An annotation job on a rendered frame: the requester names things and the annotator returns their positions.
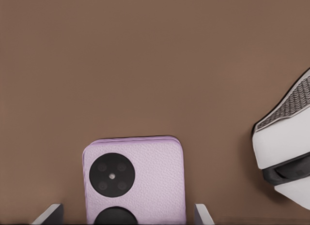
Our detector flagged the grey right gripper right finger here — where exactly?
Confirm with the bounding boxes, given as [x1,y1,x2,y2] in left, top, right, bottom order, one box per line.
[194,203,215,225]

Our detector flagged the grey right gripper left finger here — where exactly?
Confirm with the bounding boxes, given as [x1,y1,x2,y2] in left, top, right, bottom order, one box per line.
[31,203,64,225]

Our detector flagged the lilac leather-textured phone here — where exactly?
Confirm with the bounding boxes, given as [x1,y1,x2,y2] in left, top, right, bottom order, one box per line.
[82,135,187,225]

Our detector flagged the white phone stand with grille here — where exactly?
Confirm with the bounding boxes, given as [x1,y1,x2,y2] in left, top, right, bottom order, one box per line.
[251,68,310,210]

